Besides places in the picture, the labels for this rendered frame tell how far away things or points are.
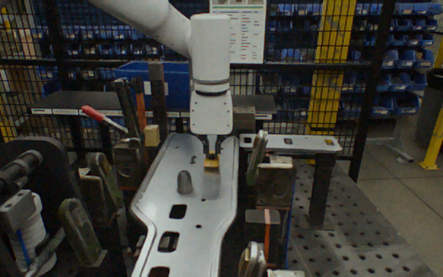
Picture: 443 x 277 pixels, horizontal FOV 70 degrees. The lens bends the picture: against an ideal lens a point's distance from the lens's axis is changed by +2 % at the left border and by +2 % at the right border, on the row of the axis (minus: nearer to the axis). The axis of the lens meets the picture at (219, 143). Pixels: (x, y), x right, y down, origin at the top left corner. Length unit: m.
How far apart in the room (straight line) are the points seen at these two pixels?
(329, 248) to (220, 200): 0.48
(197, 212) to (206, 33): 0.36
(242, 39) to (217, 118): 0.58
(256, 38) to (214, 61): 0.60
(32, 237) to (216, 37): 0.49
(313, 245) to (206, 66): 0.64
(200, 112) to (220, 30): 0.19
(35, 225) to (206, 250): 0.27
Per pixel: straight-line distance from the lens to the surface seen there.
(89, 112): 0.84
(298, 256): 1.01
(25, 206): 0.49
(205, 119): 0.74
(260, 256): 0.42
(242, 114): 1.01
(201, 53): 0.69
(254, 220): 0.65
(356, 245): 1.11
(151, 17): 0.64
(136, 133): 0.80
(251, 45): 1.27
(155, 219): 0.64
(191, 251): 0.57
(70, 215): 0.54
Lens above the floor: 1.39
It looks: 25 degrees down
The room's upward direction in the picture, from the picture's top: straight up
